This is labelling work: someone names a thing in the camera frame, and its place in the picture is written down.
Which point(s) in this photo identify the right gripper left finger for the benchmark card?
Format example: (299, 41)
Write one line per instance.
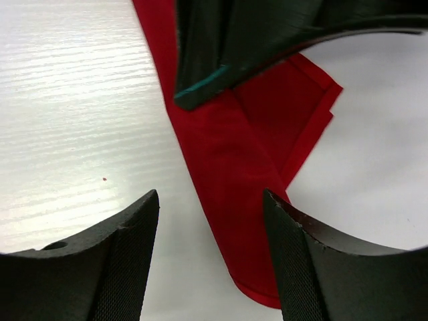
(99, 273)

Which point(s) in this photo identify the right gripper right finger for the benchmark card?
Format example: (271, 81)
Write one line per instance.
(325, 274)

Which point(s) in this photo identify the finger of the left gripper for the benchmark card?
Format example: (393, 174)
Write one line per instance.
(223, 43)

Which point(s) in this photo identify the red cloth napkin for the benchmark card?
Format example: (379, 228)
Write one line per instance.
(246, 140)

